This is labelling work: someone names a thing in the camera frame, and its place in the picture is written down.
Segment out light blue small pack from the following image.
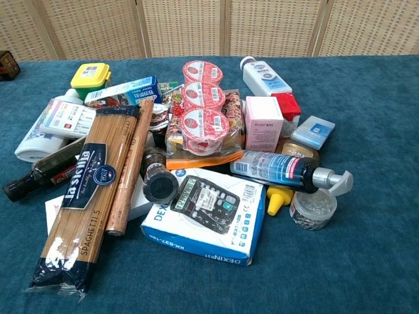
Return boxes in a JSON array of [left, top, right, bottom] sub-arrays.
[[290, 114, 336, 150]]

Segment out red white cup pack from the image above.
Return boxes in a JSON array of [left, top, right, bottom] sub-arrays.
[[165, 88, 246, 170]]

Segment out red lidded plastic cup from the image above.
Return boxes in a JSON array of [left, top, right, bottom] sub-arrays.
[[182, 60, 224, 86], [181, 82, 227, 111], [178, 108, 230, 156]]

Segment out brown printed snack packet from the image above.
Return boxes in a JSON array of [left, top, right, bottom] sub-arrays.
[[222, 90, 246, 138]]

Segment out spice grinder black cap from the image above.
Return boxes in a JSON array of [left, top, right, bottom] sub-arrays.
[[139, 147, 179, 204]]

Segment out small brown white sachet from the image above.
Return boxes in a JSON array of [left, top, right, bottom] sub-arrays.
[[149, 106, 170, 131]]

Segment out pink box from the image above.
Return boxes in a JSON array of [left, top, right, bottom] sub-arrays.
[[244, 96, 284, 153]]

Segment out colourful snack packet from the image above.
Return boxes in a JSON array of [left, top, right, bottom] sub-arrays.
[[162, 91, 184, 116]]

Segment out small green box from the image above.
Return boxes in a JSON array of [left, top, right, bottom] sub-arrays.
[[158, 80, 184, 99]]

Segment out blue white calculator box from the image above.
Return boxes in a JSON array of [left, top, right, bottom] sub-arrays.
[[140, 167, 266, 268]]

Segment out copper brown roll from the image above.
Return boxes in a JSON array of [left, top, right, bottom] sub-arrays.
[[105, 99, 155, 236]]

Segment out brown honey bottle yellow cap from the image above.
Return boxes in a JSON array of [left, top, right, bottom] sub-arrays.
[[266, 135, 320, 217]]

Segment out red and white box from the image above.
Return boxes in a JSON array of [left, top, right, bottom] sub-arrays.
[[271, 92, 302, 137]]

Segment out white bottle blue label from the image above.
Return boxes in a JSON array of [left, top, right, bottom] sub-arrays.
[[240, 56, 293, 97]]

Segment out blue and white carton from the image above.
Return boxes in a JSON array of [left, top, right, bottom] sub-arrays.
[[84, 75, 164, 109]]

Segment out clear tub of paper clips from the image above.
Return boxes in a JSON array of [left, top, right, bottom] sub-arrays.
[[289, 188, 338, 231]]

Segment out woven rattan folding screen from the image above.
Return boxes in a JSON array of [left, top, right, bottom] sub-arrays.
[[0, 0, 419, 62]]

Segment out spaghetti pack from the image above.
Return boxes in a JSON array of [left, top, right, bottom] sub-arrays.
[[23, 105, 141, 302]]

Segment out coloured marker pen pack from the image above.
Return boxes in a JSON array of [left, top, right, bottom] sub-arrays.
[[39, 99, 98, 140]]

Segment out yellow small box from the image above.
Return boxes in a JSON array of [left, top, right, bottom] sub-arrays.
[[70, 63, 112, 93]]

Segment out blue table cloth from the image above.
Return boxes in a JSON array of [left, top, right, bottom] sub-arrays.
[[0, 54, 419, 314]]

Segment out dark glass oil bottle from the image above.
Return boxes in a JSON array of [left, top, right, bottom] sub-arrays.
[[2, 135, 88, 203]]

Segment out large white bottle blue print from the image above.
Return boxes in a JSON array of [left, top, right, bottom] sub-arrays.
[[14, 88, 84, 164]]

